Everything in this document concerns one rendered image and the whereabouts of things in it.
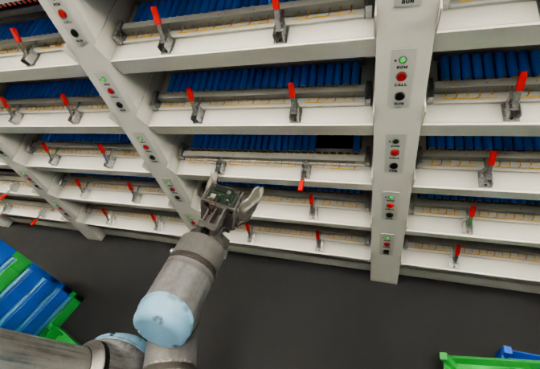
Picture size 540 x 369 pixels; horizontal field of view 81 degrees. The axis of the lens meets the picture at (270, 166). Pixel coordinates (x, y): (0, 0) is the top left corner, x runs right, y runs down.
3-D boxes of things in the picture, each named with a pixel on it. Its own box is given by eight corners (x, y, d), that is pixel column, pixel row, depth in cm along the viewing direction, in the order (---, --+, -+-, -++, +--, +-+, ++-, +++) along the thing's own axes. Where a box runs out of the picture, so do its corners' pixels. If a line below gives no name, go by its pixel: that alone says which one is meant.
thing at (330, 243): (370, 262, 113) (370, 256, 101) (218, 242, 133) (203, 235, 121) (373, 207, 121) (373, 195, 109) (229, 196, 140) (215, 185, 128)
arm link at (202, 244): (214, 285, 60) (168, 268, 60) (224, 264, 63) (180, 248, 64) (218, 260, 54) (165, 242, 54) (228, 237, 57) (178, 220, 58)
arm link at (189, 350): (143, 379, 58) (138, 358, 50) (153, 314, 66) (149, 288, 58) (195, 376, 60) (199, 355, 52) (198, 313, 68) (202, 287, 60)
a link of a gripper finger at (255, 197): (275, 181, 72) (245, 200, 66) (270, 198, 76) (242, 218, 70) (265, 173, 73) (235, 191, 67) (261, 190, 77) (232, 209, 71)
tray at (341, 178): (372, 190, 87) (372, 178, 78) (182, 179, 106) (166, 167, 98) (375, 126, 94) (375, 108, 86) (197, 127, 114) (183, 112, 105)
